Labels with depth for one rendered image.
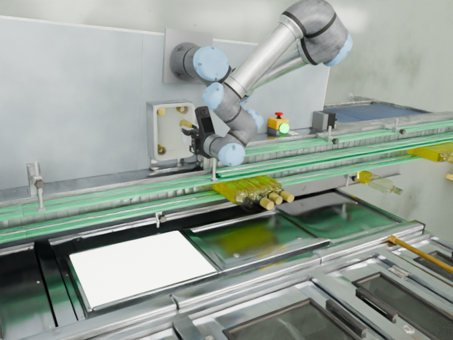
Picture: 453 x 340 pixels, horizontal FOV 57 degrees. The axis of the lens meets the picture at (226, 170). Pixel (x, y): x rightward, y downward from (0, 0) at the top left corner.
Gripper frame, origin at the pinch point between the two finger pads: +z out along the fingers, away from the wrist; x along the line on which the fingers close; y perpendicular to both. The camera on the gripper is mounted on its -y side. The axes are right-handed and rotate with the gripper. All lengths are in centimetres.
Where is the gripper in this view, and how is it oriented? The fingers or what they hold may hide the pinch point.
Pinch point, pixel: (187, 125)
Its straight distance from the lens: 159.5
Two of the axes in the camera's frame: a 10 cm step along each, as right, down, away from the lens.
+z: -5.0, -3.0, 8.1
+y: 0.0, 9.4, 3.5
